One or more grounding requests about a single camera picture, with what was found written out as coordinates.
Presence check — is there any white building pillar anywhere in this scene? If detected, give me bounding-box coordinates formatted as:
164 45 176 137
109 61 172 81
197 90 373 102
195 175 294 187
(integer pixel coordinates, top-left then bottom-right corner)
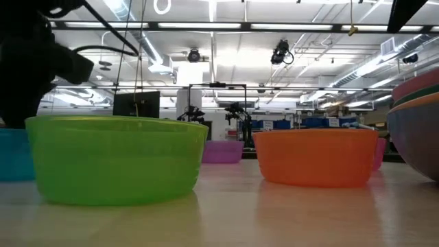
176 61 204 119

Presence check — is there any black ceiling camera with cable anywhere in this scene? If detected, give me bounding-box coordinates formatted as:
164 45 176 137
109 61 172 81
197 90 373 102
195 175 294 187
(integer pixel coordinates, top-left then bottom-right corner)
270 38 295 66

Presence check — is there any green translucent plastic bowl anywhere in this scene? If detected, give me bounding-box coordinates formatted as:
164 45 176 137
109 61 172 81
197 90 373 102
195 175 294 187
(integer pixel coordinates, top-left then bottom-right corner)
25 115 210 207

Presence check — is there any white ring ceiling light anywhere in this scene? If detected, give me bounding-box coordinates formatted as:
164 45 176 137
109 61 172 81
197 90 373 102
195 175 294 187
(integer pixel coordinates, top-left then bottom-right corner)
152 0 172 16

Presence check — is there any dark green plastic bowl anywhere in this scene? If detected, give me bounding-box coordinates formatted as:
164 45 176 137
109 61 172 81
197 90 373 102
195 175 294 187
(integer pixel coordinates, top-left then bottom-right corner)
392 83 439 108

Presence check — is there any thin hanging cable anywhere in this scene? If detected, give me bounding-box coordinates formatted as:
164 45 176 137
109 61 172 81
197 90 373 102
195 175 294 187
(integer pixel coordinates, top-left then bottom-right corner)
112 0 133 104
132 0 147 118

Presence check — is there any teal plastic bowl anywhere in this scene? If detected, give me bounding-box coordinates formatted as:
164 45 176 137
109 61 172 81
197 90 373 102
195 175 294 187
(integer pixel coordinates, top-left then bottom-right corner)
0 128 36 183

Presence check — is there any black computer monitor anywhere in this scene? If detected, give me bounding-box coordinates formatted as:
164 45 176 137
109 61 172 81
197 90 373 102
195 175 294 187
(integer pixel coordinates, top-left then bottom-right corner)
112 90 161 119

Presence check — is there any red plastic bowl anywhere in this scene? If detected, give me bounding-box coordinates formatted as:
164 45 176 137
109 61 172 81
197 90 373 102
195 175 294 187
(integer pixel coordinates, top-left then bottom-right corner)
391 67 439 102

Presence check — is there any pink plastic bowl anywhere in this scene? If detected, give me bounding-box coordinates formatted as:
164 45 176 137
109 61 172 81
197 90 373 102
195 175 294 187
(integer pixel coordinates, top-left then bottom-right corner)
372 137 388 172

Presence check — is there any blue storage bin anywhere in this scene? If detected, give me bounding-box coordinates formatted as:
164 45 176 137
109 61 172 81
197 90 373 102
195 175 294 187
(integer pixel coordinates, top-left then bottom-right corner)
302 117 358 129
252 119 293 131

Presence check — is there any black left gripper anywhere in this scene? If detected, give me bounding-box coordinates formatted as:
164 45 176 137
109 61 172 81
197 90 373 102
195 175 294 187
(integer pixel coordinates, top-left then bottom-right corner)
0 36 95 130

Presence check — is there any black metal frame stand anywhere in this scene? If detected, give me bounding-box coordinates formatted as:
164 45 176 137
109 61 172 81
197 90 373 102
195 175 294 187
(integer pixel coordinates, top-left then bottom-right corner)
187 82 248 121

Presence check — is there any blue plastic bowl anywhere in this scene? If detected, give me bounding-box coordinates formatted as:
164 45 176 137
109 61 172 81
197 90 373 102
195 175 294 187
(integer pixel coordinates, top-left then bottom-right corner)
386 101 439 183

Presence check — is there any purple translucent plastic bowl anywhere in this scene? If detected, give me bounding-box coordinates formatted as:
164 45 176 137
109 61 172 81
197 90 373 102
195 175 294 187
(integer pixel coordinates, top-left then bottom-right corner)
201 140 246 165

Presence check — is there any orange plastic bowl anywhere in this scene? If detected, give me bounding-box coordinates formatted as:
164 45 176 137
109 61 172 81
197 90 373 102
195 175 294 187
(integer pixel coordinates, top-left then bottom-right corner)
252 128 380 189

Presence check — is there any yellow hanging plug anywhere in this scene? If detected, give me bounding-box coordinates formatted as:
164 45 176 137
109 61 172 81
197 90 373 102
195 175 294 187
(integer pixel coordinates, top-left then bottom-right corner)
347 0 359 37

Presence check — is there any black overhead rig rail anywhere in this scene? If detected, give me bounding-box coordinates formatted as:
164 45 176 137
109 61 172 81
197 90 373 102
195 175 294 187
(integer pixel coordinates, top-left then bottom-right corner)
49 21 439 34

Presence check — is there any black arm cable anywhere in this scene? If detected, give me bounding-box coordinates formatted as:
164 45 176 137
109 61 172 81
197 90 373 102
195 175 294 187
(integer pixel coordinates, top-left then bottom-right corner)
72 0 140 58

